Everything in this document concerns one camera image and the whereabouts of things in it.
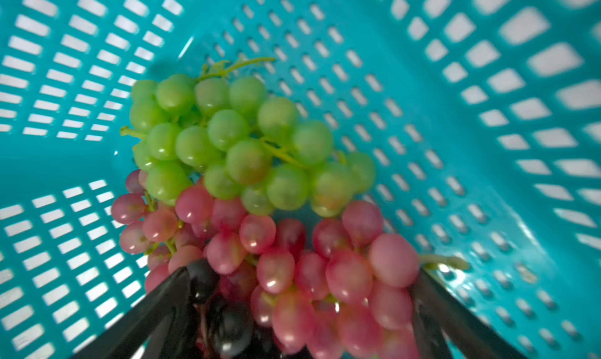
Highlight green grape bunch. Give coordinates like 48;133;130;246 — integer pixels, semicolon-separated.
120;60;377;221

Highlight red grape bunch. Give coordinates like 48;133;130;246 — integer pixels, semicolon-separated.
110;169;470;359

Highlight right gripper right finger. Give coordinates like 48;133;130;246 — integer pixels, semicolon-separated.
411;269;524;358

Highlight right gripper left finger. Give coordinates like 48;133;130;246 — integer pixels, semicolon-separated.
73;268;197;358

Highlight teal plastic mesh basket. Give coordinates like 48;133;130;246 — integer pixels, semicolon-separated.
1;0;600;358

